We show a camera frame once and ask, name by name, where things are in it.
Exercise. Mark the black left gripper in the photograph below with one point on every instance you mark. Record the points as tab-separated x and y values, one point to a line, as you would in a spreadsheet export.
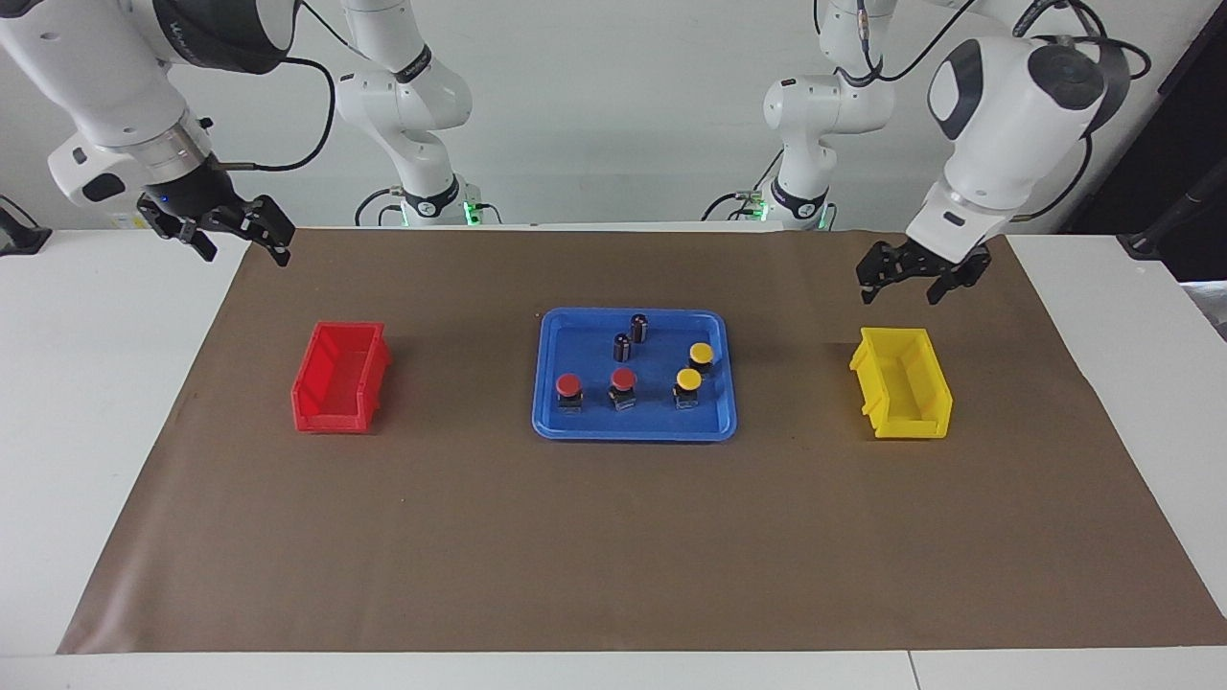
920	261

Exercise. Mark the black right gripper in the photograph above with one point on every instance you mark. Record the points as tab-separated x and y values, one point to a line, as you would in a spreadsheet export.
196	206

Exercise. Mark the yellow push button switch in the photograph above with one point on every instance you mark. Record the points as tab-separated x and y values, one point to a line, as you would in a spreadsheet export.
688	379
702	353

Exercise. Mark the red push button switch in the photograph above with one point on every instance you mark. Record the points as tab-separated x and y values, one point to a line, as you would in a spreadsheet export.
623	378
568	384

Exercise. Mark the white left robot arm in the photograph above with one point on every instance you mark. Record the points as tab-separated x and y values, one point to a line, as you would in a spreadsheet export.
1007	115

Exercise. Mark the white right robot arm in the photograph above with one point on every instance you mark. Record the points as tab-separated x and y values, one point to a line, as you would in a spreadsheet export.
96	77

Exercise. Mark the blue plastic tray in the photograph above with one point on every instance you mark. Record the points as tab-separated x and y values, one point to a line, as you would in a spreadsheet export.
587	343

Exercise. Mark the yellow plastic parts bin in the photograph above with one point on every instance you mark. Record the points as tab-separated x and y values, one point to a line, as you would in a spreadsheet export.
906	383

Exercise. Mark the red plastic parts bin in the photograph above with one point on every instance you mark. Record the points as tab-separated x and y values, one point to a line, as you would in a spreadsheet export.
340	374

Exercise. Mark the black cylindrical capacitor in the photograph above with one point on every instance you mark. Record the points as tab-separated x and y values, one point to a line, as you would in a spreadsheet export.
622	347
639	327

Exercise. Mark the black backdrop panel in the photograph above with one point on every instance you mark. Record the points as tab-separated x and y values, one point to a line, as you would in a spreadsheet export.
1184	144

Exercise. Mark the brown paper table mat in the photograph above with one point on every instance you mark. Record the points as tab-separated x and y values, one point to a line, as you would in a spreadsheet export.
613	537

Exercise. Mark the beige wall socket box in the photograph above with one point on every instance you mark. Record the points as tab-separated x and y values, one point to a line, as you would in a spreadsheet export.
123	218

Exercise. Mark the black clamp bracket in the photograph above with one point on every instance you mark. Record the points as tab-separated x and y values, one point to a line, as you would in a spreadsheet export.
19	238

